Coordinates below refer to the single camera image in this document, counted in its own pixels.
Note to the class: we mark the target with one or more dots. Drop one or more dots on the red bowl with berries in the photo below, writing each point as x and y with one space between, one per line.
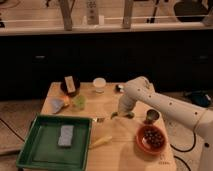
150 139

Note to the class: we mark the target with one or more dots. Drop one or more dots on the white handled brush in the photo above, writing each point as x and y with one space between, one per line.
119 88

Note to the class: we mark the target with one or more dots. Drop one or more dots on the orange toy fruit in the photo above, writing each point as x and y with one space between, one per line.
66 101

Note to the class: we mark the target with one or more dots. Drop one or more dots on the green leafy toy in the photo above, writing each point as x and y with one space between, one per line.
79 102

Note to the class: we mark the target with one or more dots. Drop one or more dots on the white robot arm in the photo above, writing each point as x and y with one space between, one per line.
198 119

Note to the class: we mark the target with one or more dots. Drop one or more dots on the small metal cup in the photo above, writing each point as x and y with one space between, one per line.
152 116

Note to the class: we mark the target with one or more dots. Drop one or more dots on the blue cloth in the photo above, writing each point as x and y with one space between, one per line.
56 105

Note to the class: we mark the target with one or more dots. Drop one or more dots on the tan wooden block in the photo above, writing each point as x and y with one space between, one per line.
70 84

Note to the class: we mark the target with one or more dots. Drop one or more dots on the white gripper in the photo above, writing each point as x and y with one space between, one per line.
125 106

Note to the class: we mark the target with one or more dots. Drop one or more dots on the dark round bowl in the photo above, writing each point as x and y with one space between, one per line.
77 87

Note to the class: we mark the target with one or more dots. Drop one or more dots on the yellow banana toy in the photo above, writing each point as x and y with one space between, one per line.
100 141

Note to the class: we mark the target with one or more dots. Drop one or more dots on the green plastic tray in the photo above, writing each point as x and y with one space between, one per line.
41 149

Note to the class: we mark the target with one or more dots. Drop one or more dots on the clear plastic cup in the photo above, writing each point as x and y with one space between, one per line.
99 84

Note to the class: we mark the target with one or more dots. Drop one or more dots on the blue sponge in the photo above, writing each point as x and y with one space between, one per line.
66 135

